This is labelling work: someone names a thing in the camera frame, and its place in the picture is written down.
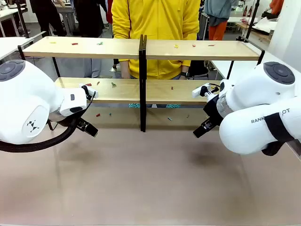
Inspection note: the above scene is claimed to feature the white side table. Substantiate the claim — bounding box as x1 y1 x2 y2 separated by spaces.
211 50 301 81
0 36 40 61

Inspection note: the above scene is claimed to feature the wooden two-tier shelf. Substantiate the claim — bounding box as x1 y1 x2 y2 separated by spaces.
17 34 266 133

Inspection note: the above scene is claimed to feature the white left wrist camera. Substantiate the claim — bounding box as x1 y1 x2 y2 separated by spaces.
79 83 99 100

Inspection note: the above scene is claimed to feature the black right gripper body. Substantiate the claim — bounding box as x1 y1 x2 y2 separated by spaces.
203 95 223 129

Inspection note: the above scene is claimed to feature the black stand pole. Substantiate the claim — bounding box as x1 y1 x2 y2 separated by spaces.
17 0 30 39
243 0 261 43

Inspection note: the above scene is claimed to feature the black office chair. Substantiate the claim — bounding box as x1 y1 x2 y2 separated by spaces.
188 60 209 80

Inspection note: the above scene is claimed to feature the white background desk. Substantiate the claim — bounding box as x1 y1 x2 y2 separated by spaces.
0 6 27 38

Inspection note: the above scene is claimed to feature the bystander in black clothes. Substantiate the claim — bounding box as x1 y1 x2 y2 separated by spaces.
30 0 65 37
73 0 105 78

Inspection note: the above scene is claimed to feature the person in yellow hoodie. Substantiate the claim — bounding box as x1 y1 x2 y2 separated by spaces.
111 0 201 80

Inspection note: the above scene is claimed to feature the cluttered background workbench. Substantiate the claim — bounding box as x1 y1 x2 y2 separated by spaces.
235 14 279 44

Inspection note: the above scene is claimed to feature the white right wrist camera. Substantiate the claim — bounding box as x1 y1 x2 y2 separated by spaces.
191 82 221 99

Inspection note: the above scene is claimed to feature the bystander in orange trousers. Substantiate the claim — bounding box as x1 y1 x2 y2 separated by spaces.
203 0 238 41

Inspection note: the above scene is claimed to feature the black braided cable sleeve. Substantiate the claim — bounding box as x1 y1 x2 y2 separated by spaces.
0 91 97 153

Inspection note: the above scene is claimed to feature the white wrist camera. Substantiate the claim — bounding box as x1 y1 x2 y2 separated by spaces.
79 83 99 100
191 82 221 99

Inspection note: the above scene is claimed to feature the wooden shelf board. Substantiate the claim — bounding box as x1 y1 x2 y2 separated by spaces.
54 77 141 104
23 36 141 60
145 39 261 61

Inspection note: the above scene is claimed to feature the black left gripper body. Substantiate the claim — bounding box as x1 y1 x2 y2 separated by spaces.
75 117 90 130

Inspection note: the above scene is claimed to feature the black strap on arm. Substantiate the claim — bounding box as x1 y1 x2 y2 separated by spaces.
261 112 296 156

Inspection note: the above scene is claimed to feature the person's right hand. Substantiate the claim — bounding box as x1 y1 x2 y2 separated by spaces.
120 60 131 80

